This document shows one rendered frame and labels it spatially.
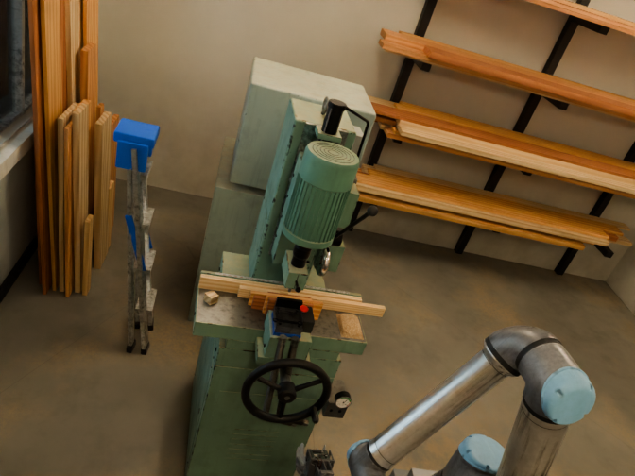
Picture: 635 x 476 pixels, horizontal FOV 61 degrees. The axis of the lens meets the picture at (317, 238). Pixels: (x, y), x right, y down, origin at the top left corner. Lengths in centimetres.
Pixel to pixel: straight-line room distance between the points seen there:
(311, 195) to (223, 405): 88
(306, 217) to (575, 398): 90
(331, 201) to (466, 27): 261
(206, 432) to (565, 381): 139
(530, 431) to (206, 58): 321
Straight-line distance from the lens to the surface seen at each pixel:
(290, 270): 184
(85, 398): 276
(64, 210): 292
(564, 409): 131
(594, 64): 455
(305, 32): 389
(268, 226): 200
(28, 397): 277
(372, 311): 205
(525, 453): 147
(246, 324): 184
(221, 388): 204
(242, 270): 224
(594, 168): 432
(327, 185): 163
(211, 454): 233
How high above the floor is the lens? 211
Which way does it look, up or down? 30 degrees down
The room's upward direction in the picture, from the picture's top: 18 degrees clockwise
